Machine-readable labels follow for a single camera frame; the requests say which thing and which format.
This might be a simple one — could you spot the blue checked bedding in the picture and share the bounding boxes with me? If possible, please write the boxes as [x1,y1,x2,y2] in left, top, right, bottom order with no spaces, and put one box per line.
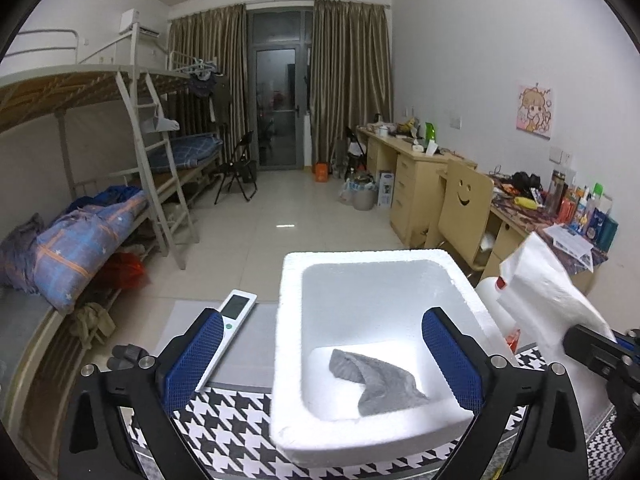
[145,132,223,170]

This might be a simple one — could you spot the white remote control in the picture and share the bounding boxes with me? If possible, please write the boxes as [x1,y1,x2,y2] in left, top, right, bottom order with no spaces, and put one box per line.
[195,289,258,393]

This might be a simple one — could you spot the black bag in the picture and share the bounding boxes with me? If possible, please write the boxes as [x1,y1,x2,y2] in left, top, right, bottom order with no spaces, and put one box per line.
[510,171,543,196]

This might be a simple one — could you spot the black folding chair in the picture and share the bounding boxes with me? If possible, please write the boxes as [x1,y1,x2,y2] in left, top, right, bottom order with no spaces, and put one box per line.
[209,131,260,205]

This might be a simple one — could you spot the blue star print quilt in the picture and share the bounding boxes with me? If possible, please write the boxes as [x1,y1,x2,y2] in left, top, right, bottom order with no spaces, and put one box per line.
[0,187,151,313]

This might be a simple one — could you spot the white paper sheets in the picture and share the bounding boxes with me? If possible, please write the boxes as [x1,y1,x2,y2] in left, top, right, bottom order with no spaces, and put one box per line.
[542,222,596,261]

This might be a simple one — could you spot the white bunk bed ladder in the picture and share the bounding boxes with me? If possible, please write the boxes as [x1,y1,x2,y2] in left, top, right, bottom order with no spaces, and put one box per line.
[116,67,198,270]

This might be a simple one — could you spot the wooden desk with printed cloth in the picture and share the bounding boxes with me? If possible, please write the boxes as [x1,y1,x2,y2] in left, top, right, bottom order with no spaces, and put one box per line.
[435,167,608,296]

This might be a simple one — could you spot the blue white carton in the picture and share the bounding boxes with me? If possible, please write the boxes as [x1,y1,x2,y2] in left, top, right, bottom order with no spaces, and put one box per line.
[376,170,396,208]

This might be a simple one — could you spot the red plastic bag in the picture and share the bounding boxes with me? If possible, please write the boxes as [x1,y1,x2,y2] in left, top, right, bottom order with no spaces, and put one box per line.
[107,252,148,291]

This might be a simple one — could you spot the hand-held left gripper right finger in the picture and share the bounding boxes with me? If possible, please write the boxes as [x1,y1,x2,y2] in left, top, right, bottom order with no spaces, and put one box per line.
[421,307,591,480]

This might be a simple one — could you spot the hanging dark clothes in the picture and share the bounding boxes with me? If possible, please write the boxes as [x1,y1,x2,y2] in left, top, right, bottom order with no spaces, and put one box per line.
[189,67,231,126]

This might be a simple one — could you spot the white plastic bag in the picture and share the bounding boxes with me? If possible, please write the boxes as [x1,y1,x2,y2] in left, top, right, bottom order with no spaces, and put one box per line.
[497,232,621,361]

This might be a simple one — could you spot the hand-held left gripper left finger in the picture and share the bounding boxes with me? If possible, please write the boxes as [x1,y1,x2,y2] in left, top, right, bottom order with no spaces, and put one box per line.
[59,307,226,480]

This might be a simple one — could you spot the khaki clothes pile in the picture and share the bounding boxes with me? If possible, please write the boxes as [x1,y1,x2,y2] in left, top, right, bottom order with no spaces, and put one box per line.
[70,302,116,346]

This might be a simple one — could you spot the cartoon wall poster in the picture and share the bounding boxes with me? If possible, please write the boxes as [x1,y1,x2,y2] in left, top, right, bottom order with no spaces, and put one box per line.
[515,84,555,140]

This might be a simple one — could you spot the grey bucket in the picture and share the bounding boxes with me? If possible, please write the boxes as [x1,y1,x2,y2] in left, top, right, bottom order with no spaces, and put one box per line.
[350,180,378,211]

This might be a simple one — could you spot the glass balcony door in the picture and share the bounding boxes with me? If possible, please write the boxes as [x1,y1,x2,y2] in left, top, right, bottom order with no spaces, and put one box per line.
[247,7,313,171]

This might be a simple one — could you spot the grey cloth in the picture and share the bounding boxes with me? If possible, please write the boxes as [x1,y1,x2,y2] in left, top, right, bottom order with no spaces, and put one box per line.
[328,347,431,417]

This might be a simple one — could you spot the black white houndstooth mat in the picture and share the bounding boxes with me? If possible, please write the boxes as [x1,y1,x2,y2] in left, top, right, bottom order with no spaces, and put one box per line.
[117,342,640,480]

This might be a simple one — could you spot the white metal bunk bed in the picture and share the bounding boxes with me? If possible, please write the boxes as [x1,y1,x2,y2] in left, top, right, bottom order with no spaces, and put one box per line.
[0,27,201,461]
[110,50,223,211]

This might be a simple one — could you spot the wooden smiley face chair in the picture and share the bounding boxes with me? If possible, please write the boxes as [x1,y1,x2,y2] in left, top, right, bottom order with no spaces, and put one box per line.
[425,157,496,271]

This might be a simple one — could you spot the row of toiletry bottles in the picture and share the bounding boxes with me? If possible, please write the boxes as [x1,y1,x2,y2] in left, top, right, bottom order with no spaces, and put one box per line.
[547,169,618,251]

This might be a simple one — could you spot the white foam box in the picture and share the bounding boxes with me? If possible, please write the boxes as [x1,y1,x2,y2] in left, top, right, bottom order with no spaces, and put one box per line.
[270,247,521,471]

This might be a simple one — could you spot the light wooden drawer desk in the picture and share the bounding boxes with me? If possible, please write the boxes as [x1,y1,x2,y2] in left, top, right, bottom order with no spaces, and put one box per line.
[356,125,478,248]

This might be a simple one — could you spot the brown curtain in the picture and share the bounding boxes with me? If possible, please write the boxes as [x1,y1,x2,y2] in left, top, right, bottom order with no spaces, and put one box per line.
[167,4,248,161]
[309,0,393,168]

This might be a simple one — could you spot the white red pump lotion bottle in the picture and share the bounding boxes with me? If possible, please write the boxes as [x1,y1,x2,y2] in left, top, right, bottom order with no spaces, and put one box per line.
[474,275,516,346]

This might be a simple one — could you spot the white air conditioner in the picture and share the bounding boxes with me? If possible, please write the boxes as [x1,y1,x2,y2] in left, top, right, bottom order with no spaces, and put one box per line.
[119,8,162,37]

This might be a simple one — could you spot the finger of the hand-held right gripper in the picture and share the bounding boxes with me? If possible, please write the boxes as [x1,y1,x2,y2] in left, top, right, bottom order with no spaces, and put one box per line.
[562,324,640,361]
[606,360,640,456]

